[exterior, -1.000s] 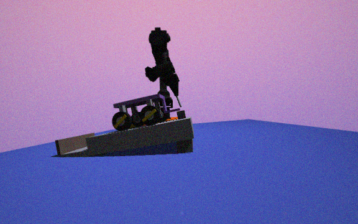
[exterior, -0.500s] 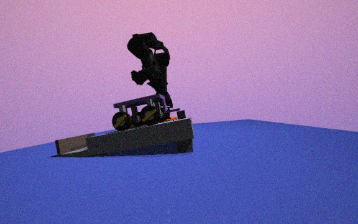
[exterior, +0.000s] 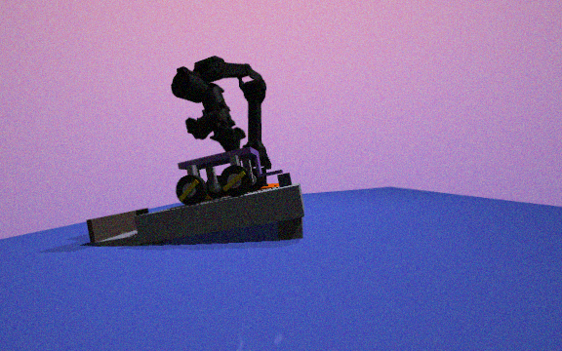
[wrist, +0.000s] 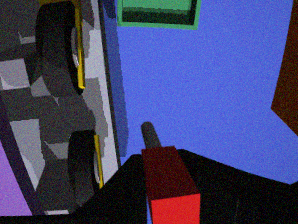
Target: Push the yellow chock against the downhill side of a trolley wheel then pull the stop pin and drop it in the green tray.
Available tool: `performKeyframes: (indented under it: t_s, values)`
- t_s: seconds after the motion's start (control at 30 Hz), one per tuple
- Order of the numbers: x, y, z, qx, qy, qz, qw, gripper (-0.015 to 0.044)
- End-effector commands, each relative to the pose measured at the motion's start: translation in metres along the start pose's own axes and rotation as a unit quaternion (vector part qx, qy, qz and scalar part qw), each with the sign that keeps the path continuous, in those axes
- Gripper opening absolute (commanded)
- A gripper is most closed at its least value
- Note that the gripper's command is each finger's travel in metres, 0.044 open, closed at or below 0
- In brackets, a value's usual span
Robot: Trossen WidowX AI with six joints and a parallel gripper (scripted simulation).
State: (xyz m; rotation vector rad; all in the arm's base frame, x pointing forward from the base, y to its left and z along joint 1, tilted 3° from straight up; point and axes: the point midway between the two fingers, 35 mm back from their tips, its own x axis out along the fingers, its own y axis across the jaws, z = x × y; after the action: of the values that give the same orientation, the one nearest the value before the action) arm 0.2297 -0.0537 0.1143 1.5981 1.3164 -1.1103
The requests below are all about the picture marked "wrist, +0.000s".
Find red-headed grey pin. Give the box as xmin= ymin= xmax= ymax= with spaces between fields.
xmin=141 ymin=121 xmax=201 ymax=224

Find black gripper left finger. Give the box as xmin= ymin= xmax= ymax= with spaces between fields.
xmin=0 ymin=153 xmax=148 ymax=224

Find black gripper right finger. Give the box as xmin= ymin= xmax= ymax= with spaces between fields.
xmin=177 ymin=149 xmax=298 ymax=224

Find grey ramp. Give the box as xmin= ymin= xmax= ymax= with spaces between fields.
xmin=0 ymin=0 xmax=121 ymax=190

